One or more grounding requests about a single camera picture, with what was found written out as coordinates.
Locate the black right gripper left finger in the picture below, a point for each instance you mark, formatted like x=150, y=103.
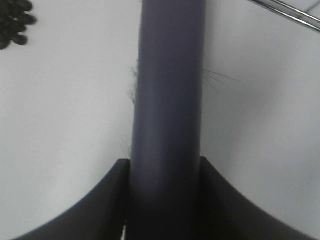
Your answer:
x=100, y=215

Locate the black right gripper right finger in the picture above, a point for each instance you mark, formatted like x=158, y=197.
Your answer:
x=226, y=214

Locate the pile of coffee beans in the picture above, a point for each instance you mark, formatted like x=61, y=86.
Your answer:
x=14, y=18

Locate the metal wire dish rack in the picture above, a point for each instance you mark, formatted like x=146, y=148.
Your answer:
x=302, y=12

